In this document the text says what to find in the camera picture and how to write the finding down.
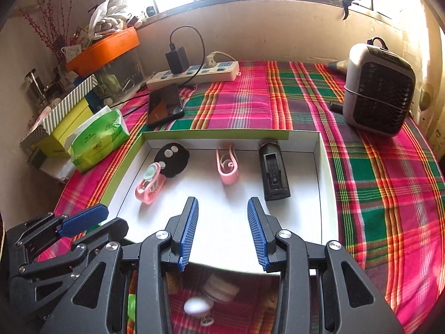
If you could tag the red berry branches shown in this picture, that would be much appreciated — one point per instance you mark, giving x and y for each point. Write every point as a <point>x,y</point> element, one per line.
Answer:
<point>50,20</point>

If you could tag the black charger adapter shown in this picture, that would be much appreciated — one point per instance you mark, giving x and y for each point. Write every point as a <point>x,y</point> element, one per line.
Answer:
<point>177,59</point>

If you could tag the green white cardboard box tray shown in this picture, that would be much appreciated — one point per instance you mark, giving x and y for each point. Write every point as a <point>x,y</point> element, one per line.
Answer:
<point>222,238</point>

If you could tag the green tissue pack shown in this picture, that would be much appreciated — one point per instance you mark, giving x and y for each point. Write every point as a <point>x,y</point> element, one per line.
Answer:
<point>96,138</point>

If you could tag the yellow cardboard box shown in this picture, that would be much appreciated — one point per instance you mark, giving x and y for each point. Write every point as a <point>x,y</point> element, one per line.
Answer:
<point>54,145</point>

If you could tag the white power strip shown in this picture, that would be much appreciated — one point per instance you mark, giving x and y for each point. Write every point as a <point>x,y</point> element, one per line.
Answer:
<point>222,72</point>

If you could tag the plaid pink green cloth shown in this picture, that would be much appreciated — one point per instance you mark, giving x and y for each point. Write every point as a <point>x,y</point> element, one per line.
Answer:
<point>389,191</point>

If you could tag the green white spool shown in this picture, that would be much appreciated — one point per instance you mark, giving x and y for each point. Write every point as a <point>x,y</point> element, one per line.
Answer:
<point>131,307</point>

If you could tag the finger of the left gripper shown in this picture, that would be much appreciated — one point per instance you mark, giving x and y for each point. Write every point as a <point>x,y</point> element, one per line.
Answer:
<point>81,251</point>
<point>83,220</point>

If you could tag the white round knob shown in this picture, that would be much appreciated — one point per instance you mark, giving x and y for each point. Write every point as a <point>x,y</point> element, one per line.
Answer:
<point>200,307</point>

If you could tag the orange plastic bin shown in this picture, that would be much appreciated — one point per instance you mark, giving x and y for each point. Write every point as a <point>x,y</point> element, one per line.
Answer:
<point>103,52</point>

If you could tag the black rectangular device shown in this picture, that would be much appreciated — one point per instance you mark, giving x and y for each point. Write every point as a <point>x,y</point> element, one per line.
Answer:
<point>274,176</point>

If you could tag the striped grey white box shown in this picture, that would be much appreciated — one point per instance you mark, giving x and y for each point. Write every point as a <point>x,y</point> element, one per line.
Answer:
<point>48,124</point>

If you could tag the pink carabiner clip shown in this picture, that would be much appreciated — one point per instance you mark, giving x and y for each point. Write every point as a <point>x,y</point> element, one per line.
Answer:
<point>227,166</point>

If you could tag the grey white tube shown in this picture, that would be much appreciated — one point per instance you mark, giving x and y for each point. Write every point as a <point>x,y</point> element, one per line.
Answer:
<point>338,66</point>

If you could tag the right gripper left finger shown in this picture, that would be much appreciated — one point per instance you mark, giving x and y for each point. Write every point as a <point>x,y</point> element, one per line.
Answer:
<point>165,251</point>

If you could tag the small white round jar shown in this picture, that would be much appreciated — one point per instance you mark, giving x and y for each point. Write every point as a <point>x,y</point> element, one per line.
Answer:
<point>219,290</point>

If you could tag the small grey desk heater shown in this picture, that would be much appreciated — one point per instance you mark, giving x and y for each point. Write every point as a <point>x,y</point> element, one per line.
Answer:
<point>379,88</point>

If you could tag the black smartphone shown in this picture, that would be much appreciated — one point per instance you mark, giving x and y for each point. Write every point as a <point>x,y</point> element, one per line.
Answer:
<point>165,105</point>

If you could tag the black window latch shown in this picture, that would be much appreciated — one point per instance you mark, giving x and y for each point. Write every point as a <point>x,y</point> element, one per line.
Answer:
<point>345,5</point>

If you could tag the white flat package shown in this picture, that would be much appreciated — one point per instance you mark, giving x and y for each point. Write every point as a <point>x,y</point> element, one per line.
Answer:
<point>60,169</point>

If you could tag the pink clip with mint cap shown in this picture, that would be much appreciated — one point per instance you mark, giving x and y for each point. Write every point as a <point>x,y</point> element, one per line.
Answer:
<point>153,180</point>

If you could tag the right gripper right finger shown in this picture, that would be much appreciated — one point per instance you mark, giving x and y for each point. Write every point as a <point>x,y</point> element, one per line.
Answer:
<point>348,301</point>

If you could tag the white plug with cable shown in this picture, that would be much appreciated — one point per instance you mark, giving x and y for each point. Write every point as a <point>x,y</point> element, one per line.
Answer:
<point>210,62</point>

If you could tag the black oval disc with buttons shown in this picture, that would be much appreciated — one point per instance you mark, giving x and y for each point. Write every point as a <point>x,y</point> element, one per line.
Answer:
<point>173,159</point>

